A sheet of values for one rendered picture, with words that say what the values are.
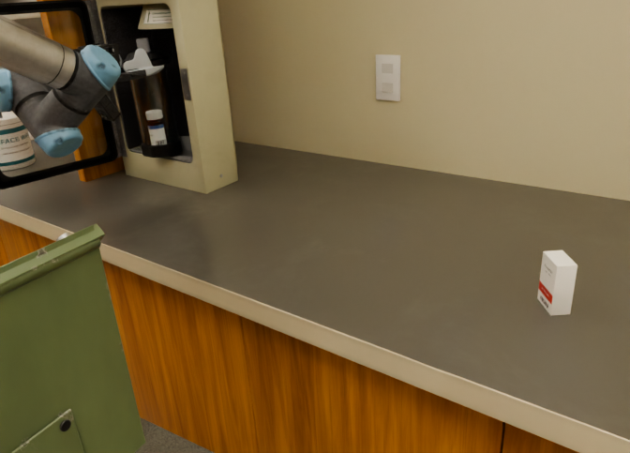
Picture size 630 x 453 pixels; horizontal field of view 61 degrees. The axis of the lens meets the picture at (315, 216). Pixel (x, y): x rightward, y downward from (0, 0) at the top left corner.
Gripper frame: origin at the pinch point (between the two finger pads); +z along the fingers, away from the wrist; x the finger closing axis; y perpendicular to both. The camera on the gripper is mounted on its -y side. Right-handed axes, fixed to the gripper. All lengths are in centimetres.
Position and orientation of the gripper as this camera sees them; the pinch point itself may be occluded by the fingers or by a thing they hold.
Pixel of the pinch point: (147, 68)
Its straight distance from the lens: 135.6
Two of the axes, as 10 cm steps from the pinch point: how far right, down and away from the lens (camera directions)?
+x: -8.1, -1.9, 5.6
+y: -0.8, -9.0, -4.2
